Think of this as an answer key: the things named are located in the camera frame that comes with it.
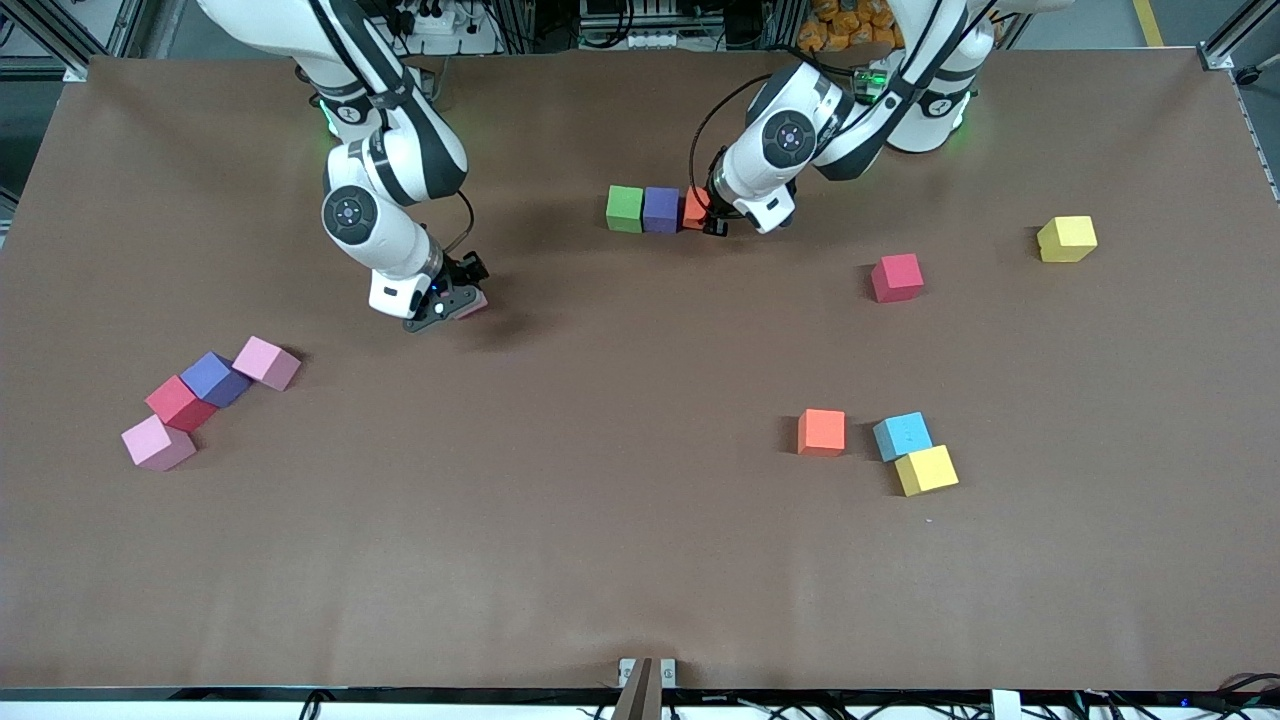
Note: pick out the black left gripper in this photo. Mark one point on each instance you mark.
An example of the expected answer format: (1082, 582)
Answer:
(716, 214)

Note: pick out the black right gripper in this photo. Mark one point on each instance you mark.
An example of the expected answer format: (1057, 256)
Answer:
(464, 273)

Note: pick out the orange foam cube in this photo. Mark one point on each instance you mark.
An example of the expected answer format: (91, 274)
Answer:
(692, 210)
(821, 432)

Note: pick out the pink foam cube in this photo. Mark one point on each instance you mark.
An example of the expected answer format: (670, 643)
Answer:
(476, 306)
(155, 440)
(264, 360)

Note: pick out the purple foam cube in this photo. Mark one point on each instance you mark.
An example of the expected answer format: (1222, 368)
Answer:
(212, 375)
(661, 207)

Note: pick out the green foam cube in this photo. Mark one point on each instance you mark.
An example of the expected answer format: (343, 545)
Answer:
(625, 205)

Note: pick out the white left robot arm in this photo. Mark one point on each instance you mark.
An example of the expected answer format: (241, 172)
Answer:
(750, 170)

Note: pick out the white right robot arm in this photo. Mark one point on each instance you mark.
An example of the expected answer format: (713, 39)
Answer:
(395, 245)

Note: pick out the red foam cube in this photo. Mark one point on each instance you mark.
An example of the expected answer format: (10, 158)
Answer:
(178, 402)
(897, 277)

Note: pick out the black equipment rack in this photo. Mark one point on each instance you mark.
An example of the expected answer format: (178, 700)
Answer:
(720, 20)

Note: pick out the orange object pile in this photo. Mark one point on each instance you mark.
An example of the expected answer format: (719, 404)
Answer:
(825, 30)

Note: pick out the white power strip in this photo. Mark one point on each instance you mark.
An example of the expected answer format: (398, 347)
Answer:
(470, 42)

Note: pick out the light blue dented foam cube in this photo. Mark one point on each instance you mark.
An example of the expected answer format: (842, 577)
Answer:
(902, 435)

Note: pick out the yellow foam cube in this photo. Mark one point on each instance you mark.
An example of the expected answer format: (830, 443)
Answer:
(926, 470)
(1067, 238)

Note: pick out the brown table mat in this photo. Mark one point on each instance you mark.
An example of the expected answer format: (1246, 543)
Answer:
(640, 550)

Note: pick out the grey camera mounting post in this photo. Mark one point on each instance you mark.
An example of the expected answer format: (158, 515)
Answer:
(640, 695)

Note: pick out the aluminium frame profile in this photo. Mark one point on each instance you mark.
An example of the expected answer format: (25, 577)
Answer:
(45, 40)
(1235, 35)

